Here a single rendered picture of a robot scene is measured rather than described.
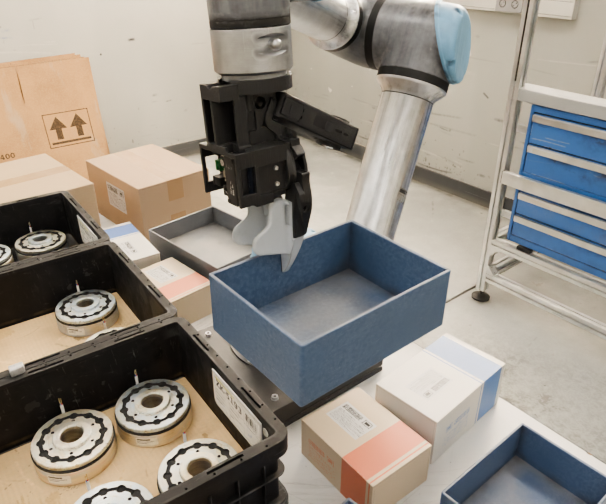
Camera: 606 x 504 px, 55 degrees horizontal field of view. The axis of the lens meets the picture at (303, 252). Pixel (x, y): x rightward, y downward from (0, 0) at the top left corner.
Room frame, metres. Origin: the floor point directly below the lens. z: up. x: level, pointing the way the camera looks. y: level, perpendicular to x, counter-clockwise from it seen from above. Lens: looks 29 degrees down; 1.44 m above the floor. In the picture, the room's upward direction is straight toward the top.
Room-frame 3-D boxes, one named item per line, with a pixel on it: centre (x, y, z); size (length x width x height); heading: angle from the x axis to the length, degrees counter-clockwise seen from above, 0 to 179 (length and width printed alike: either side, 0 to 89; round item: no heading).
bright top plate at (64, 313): (0.86, 0.38, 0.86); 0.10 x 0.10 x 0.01
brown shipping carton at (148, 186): (1.57, 0.45, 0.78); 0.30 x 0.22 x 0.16; 43
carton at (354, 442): (0.64, -0.09, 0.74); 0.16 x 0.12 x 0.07; 38
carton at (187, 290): (1.08, 0.29, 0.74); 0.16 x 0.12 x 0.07; 45
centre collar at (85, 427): (0.55, 0.30, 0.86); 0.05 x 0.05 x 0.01
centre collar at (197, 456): (0.50, 0.13, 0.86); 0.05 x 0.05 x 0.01
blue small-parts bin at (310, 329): (0.51, -0.03, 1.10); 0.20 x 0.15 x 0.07; 129
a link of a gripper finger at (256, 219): (0.57, 0.05, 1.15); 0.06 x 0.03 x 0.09; 128
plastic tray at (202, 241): (1.25, 0.21, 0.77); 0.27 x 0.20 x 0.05; 46
